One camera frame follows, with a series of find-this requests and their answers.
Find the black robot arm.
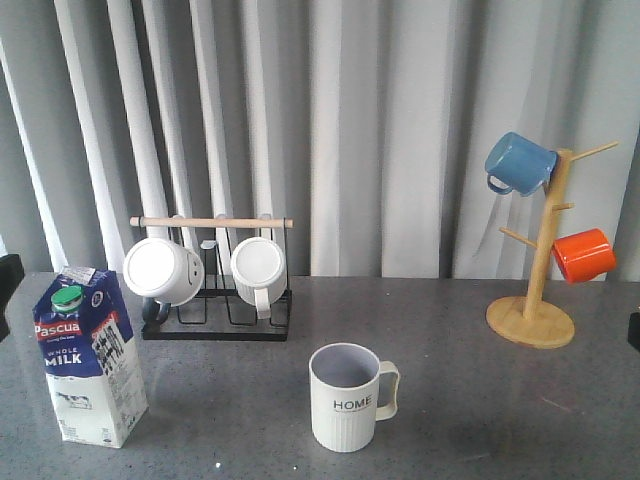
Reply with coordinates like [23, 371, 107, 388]
[0, 254, 25, 341]

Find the black wire mug rack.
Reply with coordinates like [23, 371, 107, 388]
[130, 215, 293, 342]

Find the grey pleated curtain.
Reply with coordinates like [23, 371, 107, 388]
[1, 1, 639, 281]

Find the white HOME mug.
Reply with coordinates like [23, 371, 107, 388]
[308, 342, 401, 453]

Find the blue white milk carton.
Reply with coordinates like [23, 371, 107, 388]
[33, 267, 148, 448]

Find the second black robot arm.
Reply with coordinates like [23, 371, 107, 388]
[627, 312, 640, 351]

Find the orange enamel mug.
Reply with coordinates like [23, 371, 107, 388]
[552, 228, 617, 283]

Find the white ribbed hanging mug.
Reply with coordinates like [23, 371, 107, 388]
[231, 237, 286, 319]

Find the blue enamel mug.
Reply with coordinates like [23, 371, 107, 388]
[485, 132, 558, 196]

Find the wooden mug tree stand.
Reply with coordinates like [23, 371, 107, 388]
[486, 141, 618, 349]

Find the white smiley face mug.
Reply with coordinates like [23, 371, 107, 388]
[123, 238, 205, 324]

